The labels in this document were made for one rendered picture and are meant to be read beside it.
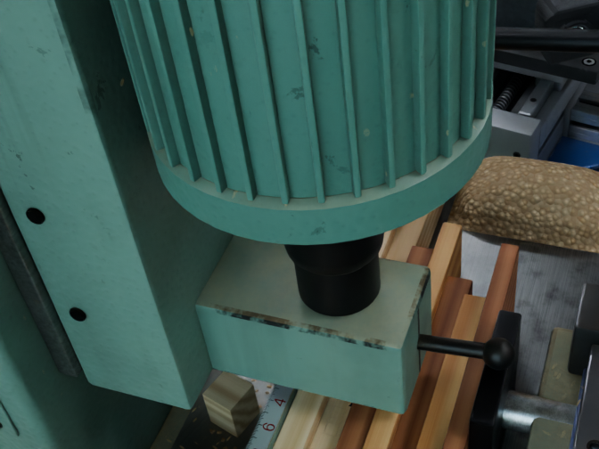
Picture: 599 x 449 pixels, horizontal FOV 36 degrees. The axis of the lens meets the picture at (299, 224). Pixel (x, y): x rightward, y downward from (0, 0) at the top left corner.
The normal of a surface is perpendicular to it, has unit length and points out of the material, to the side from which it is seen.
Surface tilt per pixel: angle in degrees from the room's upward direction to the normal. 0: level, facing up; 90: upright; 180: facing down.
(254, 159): 90
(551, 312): 0
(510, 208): 41
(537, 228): 74
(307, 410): 0
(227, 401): 0
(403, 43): 90
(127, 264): 90
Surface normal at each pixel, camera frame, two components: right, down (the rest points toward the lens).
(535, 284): -0.11, -0.71
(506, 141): -0.51, 0.64
